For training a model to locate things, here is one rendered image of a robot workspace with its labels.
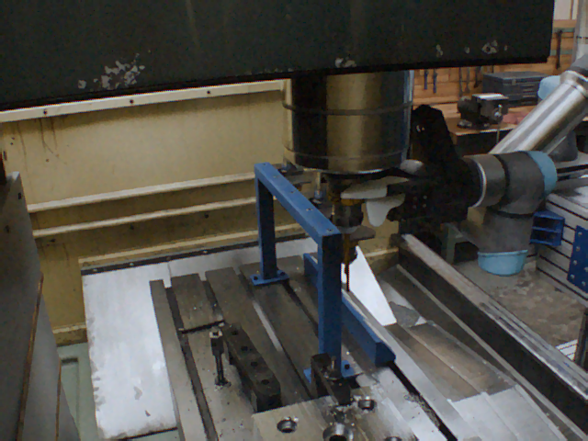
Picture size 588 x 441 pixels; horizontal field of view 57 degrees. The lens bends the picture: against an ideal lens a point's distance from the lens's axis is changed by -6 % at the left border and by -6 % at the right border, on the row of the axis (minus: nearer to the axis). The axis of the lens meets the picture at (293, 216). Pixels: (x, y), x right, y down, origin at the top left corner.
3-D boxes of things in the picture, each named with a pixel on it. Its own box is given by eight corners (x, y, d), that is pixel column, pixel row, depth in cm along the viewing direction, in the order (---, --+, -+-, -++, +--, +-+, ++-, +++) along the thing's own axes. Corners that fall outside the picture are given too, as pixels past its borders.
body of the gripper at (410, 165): (404, 236, 74) (477, 224, 78) (410, 173, 70) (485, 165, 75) (376, 216, 80) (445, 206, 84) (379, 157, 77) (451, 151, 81)
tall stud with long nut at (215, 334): (226, 378, 116) (220, 325, 111) (229, 385, 113) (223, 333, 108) (213, 380, 115) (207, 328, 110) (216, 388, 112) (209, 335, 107)
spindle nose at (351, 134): (276, 142, 77) (272, 53, 72) (390, 135, 79) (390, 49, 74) (291, 180, 62) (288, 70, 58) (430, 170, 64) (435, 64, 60)
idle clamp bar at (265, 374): (242, 345, 126) (240, 321, 123) (288, 417, 104) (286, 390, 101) (221, 350, 125) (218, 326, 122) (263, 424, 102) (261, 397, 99)
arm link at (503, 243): (492, 247, 96) (502, 187, 92) (534, 276, 86) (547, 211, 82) (455, 254, 94) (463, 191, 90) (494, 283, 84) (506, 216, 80)
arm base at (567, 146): (552, 145, 173) (556, 115, 170) (588, 158, 160) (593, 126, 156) (516, 150, 169) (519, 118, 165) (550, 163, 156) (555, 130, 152)
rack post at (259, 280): (284, 272, 158) (278, 169, 146) (289, 280, 153) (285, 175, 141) (249, 278, 155) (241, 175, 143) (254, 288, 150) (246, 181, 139)
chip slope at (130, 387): (349, 288, 203) (350, 222, 193) (457, 412, 141) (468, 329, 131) (95, 338, 178) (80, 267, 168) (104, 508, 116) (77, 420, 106)
